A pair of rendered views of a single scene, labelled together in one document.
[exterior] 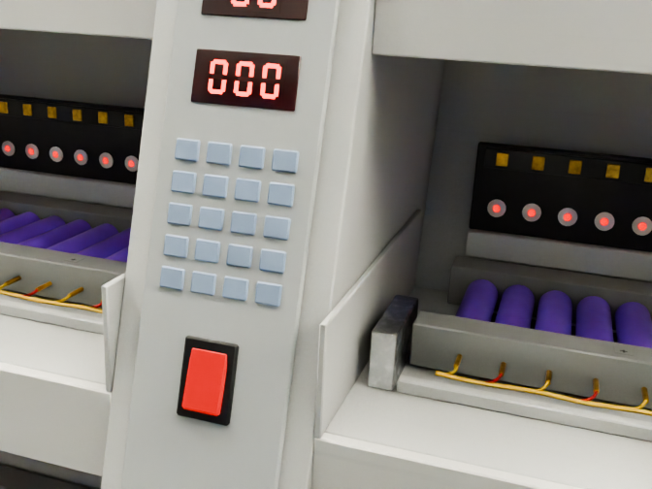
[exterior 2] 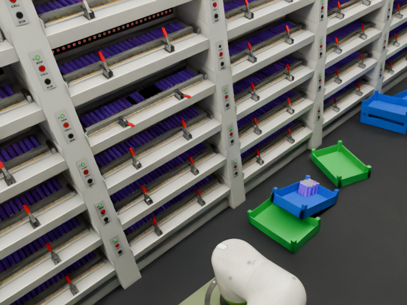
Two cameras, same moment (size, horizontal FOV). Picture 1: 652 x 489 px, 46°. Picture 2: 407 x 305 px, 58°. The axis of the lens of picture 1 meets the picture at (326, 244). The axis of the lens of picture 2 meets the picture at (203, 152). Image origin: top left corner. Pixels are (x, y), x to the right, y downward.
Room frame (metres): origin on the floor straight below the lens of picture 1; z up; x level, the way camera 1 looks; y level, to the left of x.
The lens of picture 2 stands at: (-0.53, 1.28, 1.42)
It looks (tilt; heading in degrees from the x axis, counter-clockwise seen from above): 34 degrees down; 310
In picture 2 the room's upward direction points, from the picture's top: 10 degrees counter-clockwise
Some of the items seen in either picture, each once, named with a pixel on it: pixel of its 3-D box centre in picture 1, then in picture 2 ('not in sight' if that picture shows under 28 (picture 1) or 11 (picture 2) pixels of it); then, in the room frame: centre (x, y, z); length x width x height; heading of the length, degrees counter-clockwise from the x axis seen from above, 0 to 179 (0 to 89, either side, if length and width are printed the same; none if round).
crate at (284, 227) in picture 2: not in sight; (283, 220); (0.04, 0.08, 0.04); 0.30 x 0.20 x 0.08; 164
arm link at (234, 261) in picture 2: not in sight; (239, 273); (-0.12, 0.72, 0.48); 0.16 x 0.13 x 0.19; 169
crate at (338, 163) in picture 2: not in sight; (339, 162); (-0.06, -0.48, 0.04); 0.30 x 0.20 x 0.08; 139
